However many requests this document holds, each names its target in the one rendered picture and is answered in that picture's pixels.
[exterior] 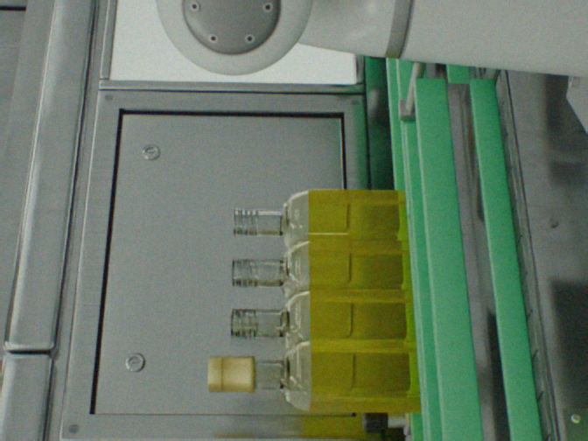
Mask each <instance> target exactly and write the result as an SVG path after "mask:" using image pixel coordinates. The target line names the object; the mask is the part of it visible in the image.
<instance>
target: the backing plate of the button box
mask: <svg viewBox="0 0 588 441"><path fill-rule="evenodd" d="M562 415H563V427H564V434H565V440H566V441H588V409H562Z"/></svg>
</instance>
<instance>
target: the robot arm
mask: <svg viewBox="0 0 588 441"><path fill-rule="evenodd" d="M156 6H157V14H158V17H159V20H160V23H161V25H162V26H163V27H164V30H165V32H166V34H167V36H168V38H169V39H170V41H171V42H172V43H173V45H174V47H175V48H176V49H177V50H178V51H179V52H180V53H181V54H182V55H183V56H184V57H185V58H187V59H189V60H190V61H191V62H192V63H193V64H195V65H197V66H198V67H201V68H203V70H205V71H208V72H210V73H213V74H219V75H225V76H244V75H249V74H255V73H258V72H261V71H262V70H265V69H268V67H270V66H272V65H274V64H275V63H277V62H278V61H279V60H280V59H281V58H283V57H284V56H285V55H286V54H287V53H289V52H290V51H291V50H292V49H293V48H294V46H295V45H302V46H310V47H316V48H320V49H325V50H329V51H335V52H339V53H351V54H358V55H365V56H373V57H382V58H391V59H399V60H414V61H423V62H432V63H442V64H452V65H461V66H470V67H488V68H497V69H506V70H515V71H525V72H535V73H544V74H561V75H570V76H580V77H588V0H156Z"/></svg>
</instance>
